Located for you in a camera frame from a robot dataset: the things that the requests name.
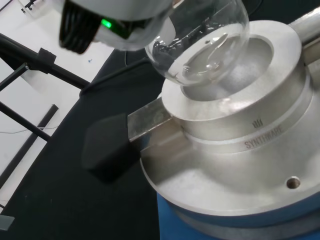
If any grey flat floor plate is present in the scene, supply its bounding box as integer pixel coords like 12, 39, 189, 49
0, 214, 16, 231

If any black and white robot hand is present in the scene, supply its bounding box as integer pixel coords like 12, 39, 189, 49
58, 0, 176, 55

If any black bench cloth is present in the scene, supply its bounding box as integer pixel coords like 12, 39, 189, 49
0, 0, 320, 240

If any heater with blue base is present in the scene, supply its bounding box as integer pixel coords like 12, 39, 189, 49
82, 6, 320, 240

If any black tripod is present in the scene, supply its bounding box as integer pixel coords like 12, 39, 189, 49
0, 33, 90, 141

